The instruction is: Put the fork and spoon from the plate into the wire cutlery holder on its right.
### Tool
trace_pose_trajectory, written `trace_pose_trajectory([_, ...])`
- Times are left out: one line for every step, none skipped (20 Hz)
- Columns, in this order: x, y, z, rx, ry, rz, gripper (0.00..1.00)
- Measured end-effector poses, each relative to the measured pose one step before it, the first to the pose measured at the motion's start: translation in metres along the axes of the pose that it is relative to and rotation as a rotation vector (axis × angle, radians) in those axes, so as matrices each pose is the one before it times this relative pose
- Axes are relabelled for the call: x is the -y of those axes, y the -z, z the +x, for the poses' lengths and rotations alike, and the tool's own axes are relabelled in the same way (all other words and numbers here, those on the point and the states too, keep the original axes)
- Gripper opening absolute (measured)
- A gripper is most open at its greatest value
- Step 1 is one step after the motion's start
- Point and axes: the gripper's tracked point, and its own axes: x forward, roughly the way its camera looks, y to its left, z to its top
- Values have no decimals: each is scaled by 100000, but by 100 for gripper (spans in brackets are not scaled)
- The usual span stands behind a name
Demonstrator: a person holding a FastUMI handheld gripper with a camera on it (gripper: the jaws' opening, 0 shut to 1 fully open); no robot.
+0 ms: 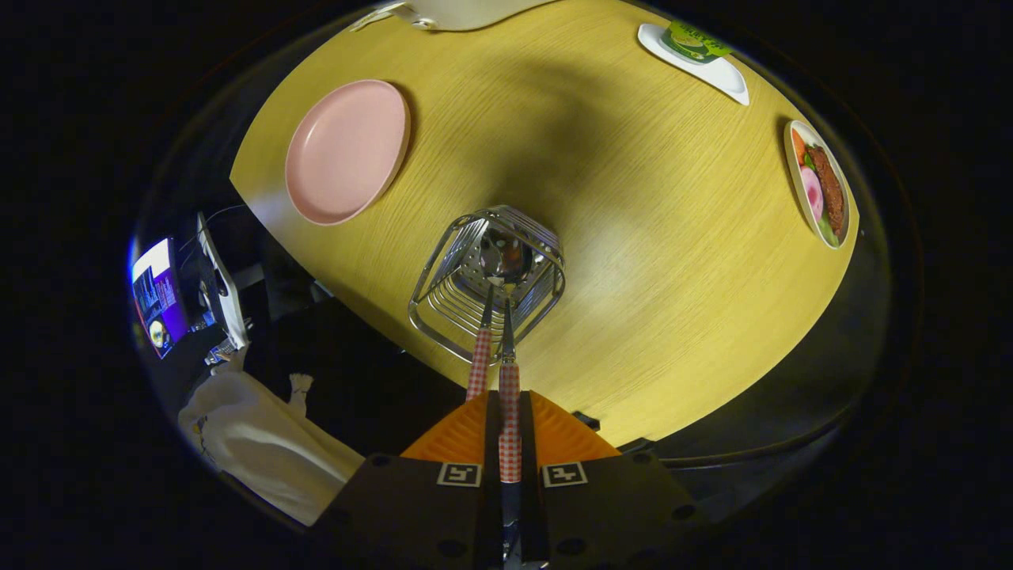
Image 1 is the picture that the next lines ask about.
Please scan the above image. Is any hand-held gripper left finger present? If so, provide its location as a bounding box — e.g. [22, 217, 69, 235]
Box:
[317, 390, 503, 570]

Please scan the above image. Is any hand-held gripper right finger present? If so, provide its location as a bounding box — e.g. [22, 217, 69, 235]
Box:
[518, 390, 705, 570]

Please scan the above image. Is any spoon with red checked handle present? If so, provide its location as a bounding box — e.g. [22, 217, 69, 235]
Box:
[479, 228, 535, 485]

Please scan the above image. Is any fork with red checked handle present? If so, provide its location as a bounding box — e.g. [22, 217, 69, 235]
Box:
[465, 285, 495, 402]

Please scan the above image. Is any white cloth garment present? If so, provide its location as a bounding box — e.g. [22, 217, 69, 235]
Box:
[178, 348, 365, 527]

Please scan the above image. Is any white stand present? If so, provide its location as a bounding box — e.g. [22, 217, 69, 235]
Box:
[195, 211, 252, 353]

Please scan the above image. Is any computer monitor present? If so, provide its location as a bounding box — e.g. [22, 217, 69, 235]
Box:
[131, 237, 191, 361]

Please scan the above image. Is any pink plate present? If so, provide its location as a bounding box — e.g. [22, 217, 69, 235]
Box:
[285, 79, 412, 226]

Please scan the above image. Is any white plate of food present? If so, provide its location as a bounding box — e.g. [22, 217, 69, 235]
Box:
[783, 120, 852, 250]

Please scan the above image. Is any white coaster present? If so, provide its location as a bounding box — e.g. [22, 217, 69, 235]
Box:
[637, 23, 750, 106]

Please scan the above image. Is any green label drink bottle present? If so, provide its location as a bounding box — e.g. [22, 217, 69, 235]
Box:
[662, 20, 733, 64]

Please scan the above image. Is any white divided condiment tray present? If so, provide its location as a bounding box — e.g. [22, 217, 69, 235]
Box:
[348, 2, 408, 32]

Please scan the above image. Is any white toaster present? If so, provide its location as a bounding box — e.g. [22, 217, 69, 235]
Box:
[408, 0, 555, 32]

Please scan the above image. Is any metal wire basket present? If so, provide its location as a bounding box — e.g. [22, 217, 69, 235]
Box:
[408, 205, 567, 365]

